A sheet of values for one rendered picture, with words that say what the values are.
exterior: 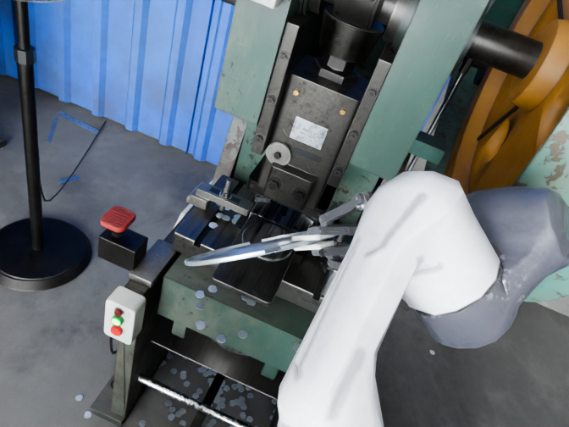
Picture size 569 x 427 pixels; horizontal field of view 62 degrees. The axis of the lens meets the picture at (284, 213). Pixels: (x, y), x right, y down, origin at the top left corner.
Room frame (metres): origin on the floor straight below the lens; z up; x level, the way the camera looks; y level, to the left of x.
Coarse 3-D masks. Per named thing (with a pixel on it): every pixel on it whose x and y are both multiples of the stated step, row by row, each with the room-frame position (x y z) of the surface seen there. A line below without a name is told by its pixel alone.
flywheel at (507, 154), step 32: (544, 0) 1.21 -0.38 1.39; (544, 32) 0.96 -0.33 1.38; (544, 64) 0.86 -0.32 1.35; (480, 96) 1.18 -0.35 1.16; (512, 96) 0.91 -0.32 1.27; (544, 96) 0.85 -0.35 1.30; (480, 128) 1.12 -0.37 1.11; (512, 128) 0.91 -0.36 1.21; (544, 128) 0.79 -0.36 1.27; (480, 160) 0.98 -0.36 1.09; (512, 160) 0.81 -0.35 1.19
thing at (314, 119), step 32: (320, 64) 0.94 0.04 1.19; (288, 96) 0.89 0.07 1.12; (320, 96) 0.88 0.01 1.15; (352, 96) 0.89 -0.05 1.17; (288, 128) 0.88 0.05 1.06; (320, 128) 0.88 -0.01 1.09; (288, 160) 0.87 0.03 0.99; (320, 160) 0.88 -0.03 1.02; (288, 192) 0.85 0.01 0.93; (320, 192) 0.87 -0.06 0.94
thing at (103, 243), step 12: (108, 240) 0.74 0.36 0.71; (120, 240) 0.75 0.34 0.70; (132, 240) 0.76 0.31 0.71; (144, 240) 0.78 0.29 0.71; (108, 252) 0.74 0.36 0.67; (120, 252) 0.73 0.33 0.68; (132, 252) 0.73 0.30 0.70; (144, 252) 0.78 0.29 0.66; (120, 264) 0.73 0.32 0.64; (132, 264) 0.73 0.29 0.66
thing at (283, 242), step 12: (264, 240) 0.76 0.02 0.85; (276, 240) 0.67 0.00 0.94; (288, 240) 0.64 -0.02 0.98; (204, 252) 0.67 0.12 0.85; (216, 252) 0.69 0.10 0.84; (228, 252) 0.64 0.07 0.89; (240, 252) 0.59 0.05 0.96; (252, 252) 0.53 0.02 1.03; (264, 252) 0.53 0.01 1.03; (192, 264) 0.54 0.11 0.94; (204, 264) 0.53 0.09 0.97
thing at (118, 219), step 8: (112, 208) 0.78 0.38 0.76; (120, 208) 0.79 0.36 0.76; (104, 216) 0.75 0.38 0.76; (112, 216) 0.76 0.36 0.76; (120, 216) 0.77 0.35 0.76; (128, 216) 0.77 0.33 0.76; (104, 224) 0.73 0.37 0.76; (112, 224) 0.74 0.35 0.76; (120, 224) 0.74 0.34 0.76; (128, 224) 0.76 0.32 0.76
